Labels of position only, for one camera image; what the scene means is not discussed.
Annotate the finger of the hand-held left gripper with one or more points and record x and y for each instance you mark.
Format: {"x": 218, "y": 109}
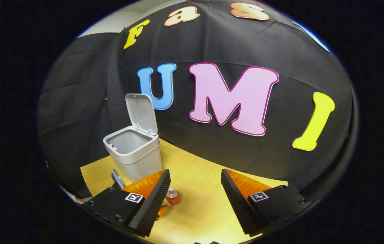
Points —
{"x": 163, "y": 210}
{"x": 117, "y": 178}

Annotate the black backdrop cloth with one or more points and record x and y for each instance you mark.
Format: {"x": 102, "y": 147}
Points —
{"x": 212, "y": 40}

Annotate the red pop can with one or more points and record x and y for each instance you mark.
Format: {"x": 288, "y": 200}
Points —
{"x": 174, "y": 198}

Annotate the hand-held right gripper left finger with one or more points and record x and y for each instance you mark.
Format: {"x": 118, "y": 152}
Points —
{"x": 153, "y": 203}

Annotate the grey desktop garbage bin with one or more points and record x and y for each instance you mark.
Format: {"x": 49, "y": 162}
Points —
{"x": 137, "y": 156}

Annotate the wooden desktop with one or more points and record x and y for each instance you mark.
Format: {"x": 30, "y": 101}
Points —
{"x": 198, "y": 189}

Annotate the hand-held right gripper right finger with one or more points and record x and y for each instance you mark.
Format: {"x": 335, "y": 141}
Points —
{"x": 239, "y": 203}

